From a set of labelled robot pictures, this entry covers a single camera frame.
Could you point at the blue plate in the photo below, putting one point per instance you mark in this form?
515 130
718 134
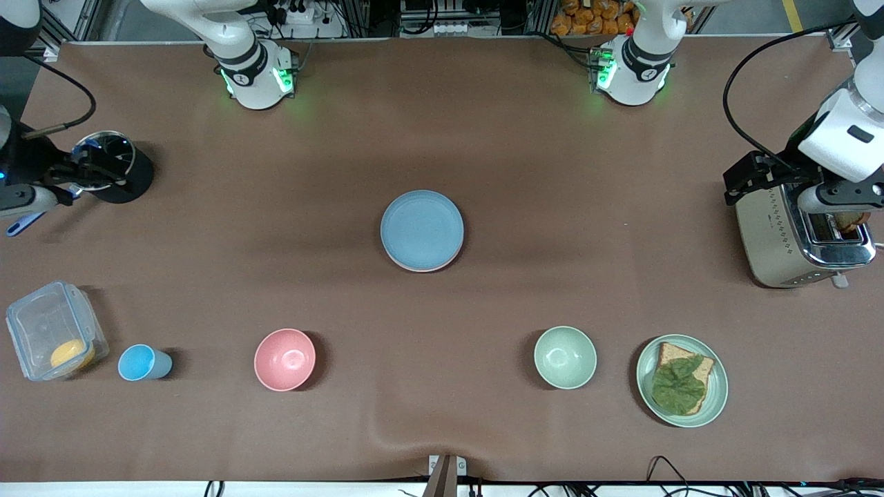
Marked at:
421 229

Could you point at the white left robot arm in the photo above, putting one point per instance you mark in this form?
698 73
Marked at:
632 76

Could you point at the brown toast slice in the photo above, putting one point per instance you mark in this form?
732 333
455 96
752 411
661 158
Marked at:
851 221

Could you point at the beige chrome toaster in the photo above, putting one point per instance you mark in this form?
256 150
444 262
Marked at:
766 241

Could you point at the glass pan lid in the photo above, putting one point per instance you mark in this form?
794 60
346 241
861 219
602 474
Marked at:
117 141

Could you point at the black round pan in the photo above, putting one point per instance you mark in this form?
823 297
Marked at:
141 181

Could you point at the clear plastic container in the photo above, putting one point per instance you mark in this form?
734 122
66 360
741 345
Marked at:
41 324

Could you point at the yellow food piece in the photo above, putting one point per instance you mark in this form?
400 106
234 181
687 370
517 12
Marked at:
72 355

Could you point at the blue cup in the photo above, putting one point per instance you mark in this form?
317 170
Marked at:
138 363

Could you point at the bread slice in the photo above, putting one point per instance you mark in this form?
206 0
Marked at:
673 353

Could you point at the green plate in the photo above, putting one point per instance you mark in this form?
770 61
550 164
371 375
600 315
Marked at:
718 386

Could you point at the green lettuce leaf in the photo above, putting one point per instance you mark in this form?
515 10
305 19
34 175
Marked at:
678 388

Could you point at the bag of orange buns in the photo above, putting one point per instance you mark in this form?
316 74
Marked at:
594 19

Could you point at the pink bowl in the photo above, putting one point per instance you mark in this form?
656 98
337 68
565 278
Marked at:
284 359

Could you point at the brown table cover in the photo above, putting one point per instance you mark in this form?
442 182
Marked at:
345 138

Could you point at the green bowl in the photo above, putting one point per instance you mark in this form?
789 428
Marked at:
565 357

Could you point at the white power strip with plugs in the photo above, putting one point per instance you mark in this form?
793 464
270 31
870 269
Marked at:
300 14

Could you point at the beige plate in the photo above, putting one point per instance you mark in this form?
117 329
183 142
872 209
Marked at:
421 271

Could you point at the brown stand pole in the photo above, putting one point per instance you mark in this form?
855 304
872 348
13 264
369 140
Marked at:
442 483

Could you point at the aluminium frame profile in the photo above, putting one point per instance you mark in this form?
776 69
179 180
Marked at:
844 34

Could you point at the metal bracket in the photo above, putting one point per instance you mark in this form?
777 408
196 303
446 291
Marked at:
436 464

